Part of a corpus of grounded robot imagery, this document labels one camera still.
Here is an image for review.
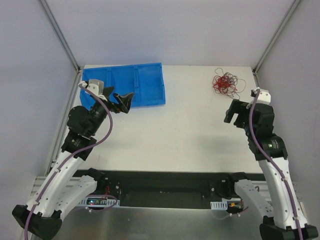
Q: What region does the blue plastic divided bin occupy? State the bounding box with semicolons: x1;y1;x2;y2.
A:
82;62;166;108

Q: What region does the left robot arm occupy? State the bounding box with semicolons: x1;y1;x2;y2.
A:
12;82;134;240

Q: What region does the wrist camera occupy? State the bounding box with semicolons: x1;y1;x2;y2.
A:
80;79;104;97
251;87;271;105

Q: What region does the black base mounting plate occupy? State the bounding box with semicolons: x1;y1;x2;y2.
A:
101;170;265;210

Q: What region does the right white cable duct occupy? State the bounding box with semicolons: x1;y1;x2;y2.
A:
210;201;228;211

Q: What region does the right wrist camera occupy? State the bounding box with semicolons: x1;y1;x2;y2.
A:
251;87;271;105

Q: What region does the white cable duct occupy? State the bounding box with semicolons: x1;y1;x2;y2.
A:
76;196;120;208
210;201;228;211

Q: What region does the left white cable duct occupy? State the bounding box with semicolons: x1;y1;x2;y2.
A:
76;196;120;208

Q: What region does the right aluminium frame post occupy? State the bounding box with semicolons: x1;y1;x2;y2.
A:
252;0;303;76

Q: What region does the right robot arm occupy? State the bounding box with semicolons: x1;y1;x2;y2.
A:
224;99;319;240

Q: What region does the black thin wire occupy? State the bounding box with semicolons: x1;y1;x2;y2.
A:
214;66;247;100

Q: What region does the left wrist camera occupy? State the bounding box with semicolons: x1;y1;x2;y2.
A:
80;79;104;97

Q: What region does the left aluminium frame post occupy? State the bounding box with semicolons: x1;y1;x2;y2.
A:
38;0;81;72

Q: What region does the aluminium frame post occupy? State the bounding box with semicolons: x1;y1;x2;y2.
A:
38;0;81;72
252;0;303;76

